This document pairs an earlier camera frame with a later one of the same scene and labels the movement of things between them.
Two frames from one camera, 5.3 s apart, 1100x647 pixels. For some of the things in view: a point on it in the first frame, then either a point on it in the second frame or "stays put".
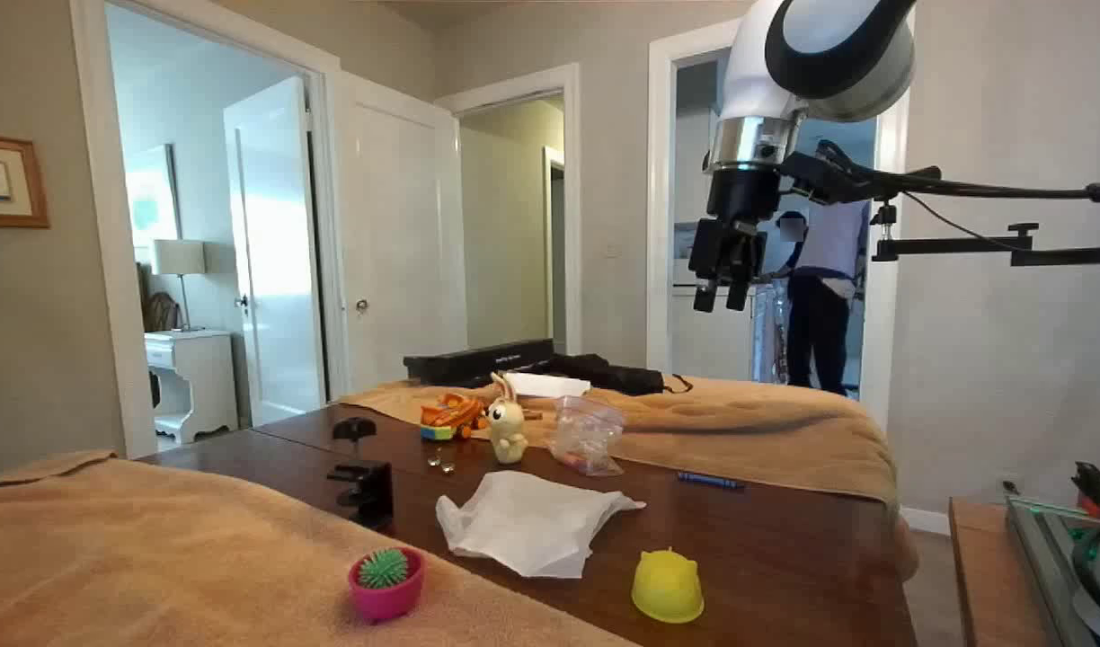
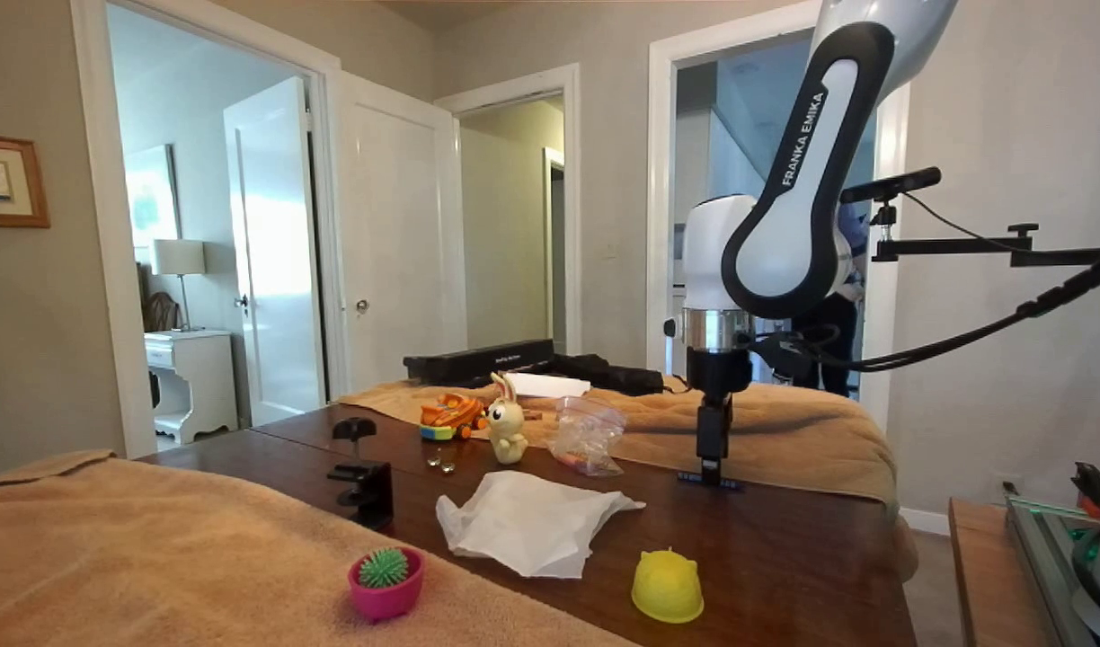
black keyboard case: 477,363 stays put
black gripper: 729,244 to 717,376
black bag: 607,376 stays put
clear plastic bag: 586,433 stays put
